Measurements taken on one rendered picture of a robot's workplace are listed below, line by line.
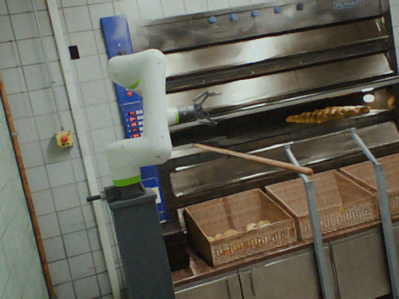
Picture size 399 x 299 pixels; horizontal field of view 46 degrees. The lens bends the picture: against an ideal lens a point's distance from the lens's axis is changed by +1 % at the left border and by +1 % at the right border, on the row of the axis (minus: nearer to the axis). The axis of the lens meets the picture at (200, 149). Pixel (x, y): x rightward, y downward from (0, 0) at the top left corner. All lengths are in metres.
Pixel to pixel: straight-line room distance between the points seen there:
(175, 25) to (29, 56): 0.93
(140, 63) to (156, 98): 0.18
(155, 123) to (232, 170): 1.36
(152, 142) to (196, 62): 1.31
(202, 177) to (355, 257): 1.09
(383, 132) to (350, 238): 1.04
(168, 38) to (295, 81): 0.95
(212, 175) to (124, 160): 1.30
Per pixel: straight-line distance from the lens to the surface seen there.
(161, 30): 3.18
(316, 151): 3.52
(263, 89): 3.33
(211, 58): 3.22
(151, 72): 2.09
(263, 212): 3.33
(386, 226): 3.17
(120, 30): 3.09
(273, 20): 3.44
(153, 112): 2.03
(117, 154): 2.02
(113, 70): 2.18
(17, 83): 3.08
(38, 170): 3.08
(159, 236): 2.08
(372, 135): 3.78
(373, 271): 3.28
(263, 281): 2.91
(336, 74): 3.60
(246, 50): 3.32
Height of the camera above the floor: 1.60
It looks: 7 degrees down
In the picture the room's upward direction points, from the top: 11 degrees counter-clockwise
